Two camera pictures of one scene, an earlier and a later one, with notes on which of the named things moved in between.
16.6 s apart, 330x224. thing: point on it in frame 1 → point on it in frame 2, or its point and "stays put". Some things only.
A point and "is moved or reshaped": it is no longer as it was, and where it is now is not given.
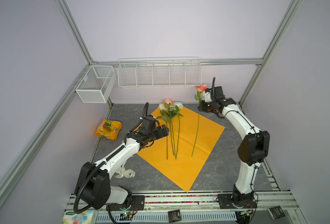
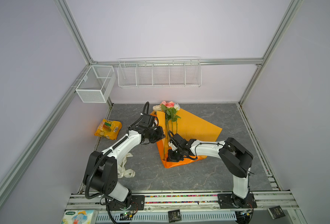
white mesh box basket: (97, 84) stays put
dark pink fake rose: (199, 88) → (171, 113)
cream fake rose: (161, 108) → (157, 108)
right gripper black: (202, 106) → (170, 158)
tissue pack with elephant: (90, 216) stays put
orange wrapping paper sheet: (180, 154) is moved or reshaped
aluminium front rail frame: (285, 200) stays put
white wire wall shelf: (159, 72) stays put
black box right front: (276, 212) stays put
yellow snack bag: (108, 129) stays put
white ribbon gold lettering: (121, 172) stays put
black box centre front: (174, 215) stays put
